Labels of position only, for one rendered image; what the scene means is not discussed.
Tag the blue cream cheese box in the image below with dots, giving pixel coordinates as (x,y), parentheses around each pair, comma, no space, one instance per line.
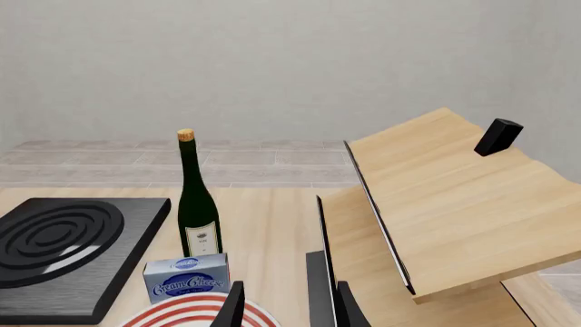
(186,277)

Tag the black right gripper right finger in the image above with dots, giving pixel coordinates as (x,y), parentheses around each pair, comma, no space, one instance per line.
(350,311)

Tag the white plate with red rings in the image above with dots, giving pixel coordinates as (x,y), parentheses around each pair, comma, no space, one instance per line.
(181,311)

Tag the wooden cabinet drawer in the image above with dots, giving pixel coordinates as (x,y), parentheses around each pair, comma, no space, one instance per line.
(454,204)

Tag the dark green wine bottle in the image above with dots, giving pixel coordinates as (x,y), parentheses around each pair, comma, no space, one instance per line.
(197,211)

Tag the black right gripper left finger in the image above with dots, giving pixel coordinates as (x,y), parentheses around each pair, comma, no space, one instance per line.
(232,311)

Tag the pale wooden cabinet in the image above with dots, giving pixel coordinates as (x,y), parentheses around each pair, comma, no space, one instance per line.
(363,245)

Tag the black stove plate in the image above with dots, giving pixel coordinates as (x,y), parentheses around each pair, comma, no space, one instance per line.
(59,238)

